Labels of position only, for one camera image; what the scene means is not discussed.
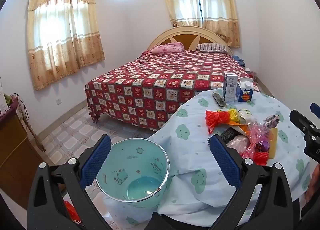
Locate red foam net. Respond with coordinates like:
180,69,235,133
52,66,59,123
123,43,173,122
241,151,270,166

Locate yellow paper sheet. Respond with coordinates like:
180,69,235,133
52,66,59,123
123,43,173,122
269,128,279,158

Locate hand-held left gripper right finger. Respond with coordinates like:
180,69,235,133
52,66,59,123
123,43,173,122
207,134,300,230

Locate purple wrapper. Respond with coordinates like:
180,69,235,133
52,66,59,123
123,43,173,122
257,140,271,152

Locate yellow plastic bag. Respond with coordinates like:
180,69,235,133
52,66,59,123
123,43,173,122
217,108,249,135

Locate pink plastic bag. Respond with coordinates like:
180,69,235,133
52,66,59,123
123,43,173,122
241,124,273,159

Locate striped pillow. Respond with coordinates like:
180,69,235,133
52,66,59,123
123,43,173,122
196,43,229,52

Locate blue carton with white cap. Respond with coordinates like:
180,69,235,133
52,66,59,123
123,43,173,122
236,80,254,102

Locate person's right forearm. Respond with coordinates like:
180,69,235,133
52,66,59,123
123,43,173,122
307,167,320,197

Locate dark narrow sachet strip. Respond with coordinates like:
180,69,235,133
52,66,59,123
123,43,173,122
212,91,227,108

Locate pink pillow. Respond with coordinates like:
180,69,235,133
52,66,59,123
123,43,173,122
150,42,184,54

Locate beige patterned window curtain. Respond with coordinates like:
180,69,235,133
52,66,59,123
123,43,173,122
160,0,241,48
27,0,105,92

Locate light blue cloud print tablecloth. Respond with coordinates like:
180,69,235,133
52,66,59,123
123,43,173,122
104,90,313,229

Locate teal cartoon print bucket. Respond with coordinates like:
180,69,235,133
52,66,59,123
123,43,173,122
96,138,170,207

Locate black foam net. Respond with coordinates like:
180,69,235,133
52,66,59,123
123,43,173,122
220,127,242,145

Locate brown wooden cabinet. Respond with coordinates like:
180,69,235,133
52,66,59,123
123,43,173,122
0,95,47,210

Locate red plastic bag with rubbish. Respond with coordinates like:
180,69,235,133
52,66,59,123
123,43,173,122
64,200,82,223

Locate cream wooden headboard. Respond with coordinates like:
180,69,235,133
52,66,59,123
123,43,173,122
147,26,234,55

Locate white cardboard box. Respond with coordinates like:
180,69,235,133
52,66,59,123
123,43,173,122
0,77,8,114

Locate tall white blue carton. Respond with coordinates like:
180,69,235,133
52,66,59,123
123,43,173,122
223,73,238,103

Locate white green plastic bag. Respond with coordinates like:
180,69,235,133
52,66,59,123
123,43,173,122
237,108,257,124

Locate blue stacked sheets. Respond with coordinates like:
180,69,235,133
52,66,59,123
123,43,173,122
232,55,247,67

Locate bed with red checkered bedspread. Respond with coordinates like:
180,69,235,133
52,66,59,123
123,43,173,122
85,49,262,131

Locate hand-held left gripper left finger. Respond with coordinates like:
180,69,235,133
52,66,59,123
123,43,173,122
27,134,112,230

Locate pale clear plastic bag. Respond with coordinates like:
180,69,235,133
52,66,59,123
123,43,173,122
226,135,250,156

